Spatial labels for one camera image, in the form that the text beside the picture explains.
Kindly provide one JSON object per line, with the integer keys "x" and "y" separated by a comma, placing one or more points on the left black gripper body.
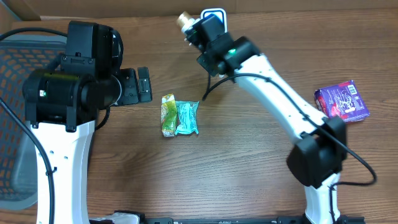
{"x": 129, "y": 89}

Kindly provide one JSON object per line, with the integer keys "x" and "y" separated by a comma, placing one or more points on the white tube gold cap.
{"x": 185, "y": 21}

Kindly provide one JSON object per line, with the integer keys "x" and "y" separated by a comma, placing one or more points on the green juice carton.
{"x": 168, "y": 115}

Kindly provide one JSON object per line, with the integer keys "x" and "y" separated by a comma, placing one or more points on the teal wet wipes pack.
{"x": 187, "y": 117}

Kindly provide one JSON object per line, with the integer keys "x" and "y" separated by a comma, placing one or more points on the purple red pad package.
{"x": 343, "y": 100}

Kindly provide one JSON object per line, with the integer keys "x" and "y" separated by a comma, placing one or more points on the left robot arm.
{"x": 62, "y": 103}

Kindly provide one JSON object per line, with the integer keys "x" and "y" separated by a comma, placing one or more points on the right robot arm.
{"x": 319, "y": 142}

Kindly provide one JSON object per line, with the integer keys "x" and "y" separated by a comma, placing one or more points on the white barcode scanner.
{"x": 219, "y": 13}

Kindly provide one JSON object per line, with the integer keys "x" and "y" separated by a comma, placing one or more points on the grey plastic basket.
{"x": 21, "y": 55}

